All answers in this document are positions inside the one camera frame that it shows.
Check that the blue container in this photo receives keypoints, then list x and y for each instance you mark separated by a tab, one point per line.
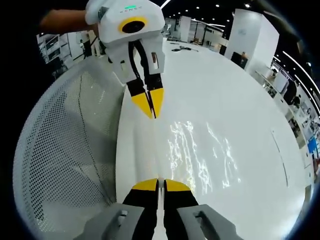
313	146

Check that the black hanging garment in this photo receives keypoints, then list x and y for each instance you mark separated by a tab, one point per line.
292	92

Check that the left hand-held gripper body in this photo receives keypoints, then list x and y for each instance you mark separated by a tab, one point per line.
125	12

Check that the long white counter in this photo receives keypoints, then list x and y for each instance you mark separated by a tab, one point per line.
287	100

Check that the black tools on table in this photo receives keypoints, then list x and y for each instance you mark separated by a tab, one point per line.
183	48

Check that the black box with orange item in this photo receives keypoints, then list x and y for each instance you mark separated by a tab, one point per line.
239	59

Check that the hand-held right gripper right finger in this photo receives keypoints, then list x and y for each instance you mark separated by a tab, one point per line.
180	207

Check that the clear food packaging bag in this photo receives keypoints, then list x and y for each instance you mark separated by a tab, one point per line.
182	155
281	155

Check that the wide white square column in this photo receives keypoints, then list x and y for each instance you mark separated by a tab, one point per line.
252	35

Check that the white perforated mesh basket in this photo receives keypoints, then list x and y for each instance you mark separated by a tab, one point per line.
62	150

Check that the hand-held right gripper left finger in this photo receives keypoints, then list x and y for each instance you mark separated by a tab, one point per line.
142	207

